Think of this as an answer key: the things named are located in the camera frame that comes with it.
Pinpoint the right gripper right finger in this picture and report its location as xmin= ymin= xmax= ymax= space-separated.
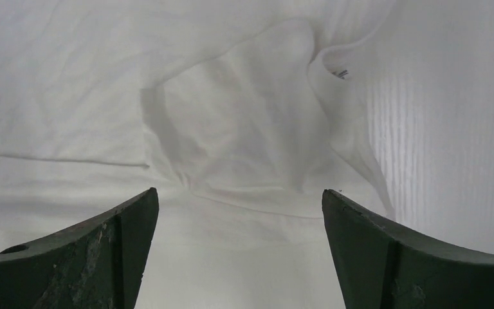
xmin=322 ymin=189 xmax=494 ymax=308

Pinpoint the white t shirt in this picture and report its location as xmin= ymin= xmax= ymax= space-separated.
xmin=0 ymin=1 xmax=392 ymax=308

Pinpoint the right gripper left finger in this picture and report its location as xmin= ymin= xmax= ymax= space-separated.
xmin=0 ymin=188 xmax=159 ymax=308

